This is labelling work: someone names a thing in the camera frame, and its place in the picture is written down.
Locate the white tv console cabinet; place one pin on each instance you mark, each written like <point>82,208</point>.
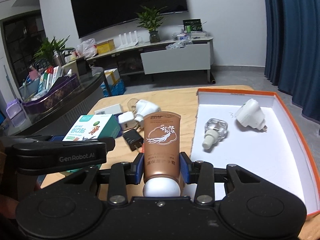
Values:
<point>154,58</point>

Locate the white charger packaging box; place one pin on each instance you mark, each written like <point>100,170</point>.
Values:
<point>113,109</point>

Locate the white wifi router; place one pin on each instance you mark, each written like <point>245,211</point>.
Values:
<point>128,40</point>

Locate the bronze cream tube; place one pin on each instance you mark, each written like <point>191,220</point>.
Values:
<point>161,155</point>

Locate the dark blue curtain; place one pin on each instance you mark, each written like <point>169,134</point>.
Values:
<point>292,54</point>

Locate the white green-leaf plug-in device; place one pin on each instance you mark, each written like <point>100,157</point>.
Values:
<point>250,114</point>

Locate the wall-mounted black television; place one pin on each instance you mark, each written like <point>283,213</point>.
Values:
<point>94,15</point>

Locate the lilac plastic container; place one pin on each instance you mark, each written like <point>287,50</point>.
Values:
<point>15,112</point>

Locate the purple patterned storage box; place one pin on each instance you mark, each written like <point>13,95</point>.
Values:
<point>60,90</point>

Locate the potted bamboo on console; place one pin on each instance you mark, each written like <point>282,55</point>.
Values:
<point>151,19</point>

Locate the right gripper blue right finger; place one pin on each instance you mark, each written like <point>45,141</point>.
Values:
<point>186,167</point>

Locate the clear refill bottle white cap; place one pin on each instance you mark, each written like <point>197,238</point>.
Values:
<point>215,130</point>

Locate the black green display box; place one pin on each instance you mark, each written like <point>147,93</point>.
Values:
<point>192,25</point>

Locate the black glass coffee table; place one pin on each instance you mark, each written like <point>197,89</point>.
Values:
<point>62,116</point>

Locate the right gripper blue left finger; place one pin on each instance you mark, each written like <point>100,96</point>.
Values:
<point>138,168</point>

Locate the blue crate with boxes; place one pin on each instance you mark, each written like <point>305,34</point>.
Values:
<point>115,83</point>

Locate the teal white bandage box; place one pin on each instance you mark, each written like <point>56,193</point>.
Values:
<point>89,127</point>

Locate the white plug-in with bottle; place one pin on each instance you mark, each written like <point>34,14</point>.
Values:
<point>140,108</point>

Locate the white plastic bag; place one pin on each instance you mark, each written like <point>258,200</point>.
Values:
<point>87,48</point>

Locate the white usb cube charger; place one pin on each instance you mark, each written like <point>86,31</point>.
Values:
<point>127,120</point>

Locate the orange white shallow box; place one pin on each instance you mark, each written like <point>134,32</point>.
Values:
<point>280,154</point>

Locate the yellow box on console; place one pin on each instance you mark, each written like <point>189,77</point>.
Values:
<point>105,47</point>

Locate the person's left hand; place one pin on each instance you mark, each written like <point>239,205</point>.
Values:
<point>15,187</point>

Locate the black wall charger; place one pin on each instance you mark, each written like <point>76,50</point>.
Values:
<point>133,139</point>

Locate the potted plant in steel pot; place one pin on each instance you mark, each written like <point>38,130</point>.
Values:
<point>48,48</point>

